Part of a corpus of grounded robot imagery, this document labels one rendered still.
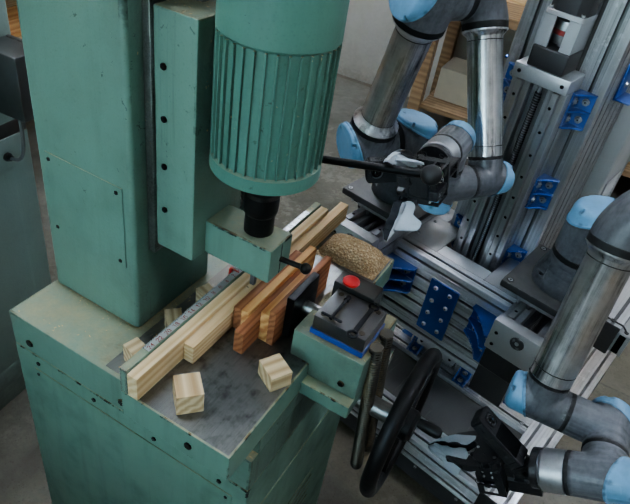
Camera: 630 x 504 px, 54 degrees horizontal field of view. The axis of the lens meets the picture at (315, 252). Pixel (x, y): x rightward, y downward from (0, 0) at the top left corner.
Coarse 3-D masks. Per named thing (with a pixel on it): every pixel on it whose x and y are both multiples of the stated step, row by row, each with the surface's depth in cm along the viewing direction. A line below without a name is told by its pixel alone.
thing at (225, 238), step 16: (224, 208) 110; (208, 224) 106; (224, 224) 106; (240, 224) 107; (208, 240) 108; (224, 240) 106; (240, 240) 104; (256, 240) 104; (272, 240) 104; (288, 240) 106; (224, 256) 108; (240, 256) 106; (256, 256) 104; (272, 256) 103; (288, 256) 109; (256, 272) 106; (272, 272) 106
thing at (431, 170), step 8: (328, 160) 108; (336, 160) 107; (344, 160) 106; (352, 160) 106; (360, 168) 105; (368, 168) 104; (376, 168) 104; (384, 168) 103; (392, 168) 102; (400, 168) 102; (408, 168) 101; (424, 168) 99; (432, 168) 98; (416, 176) 101; (424, 176) 99; (432, 176) 98; (440, 176) 99; (432, 184) 99
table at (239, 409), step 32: (320, 256) 130; (224, 352) 106; (256, 352) 107; (288, 352) 108; (160, 384) 98; (224, 384) 100; (256, 384) 101; (320, 384) 107; (128, 416) 99; (160, 416) 94; (192, 416) 95; (224, 416) 95; (256, 416) 96; (192, 448) 94; (224, 448) 91
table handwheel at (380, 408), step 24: (432, 360) 104; (408, 384) 100; (432, 384) 120; (384, 408) 110; (408, 408) 98; (384, 432) 97; (408, 432) 108; (384, 456) 98; (360, 480) 103; (384, 480) 114
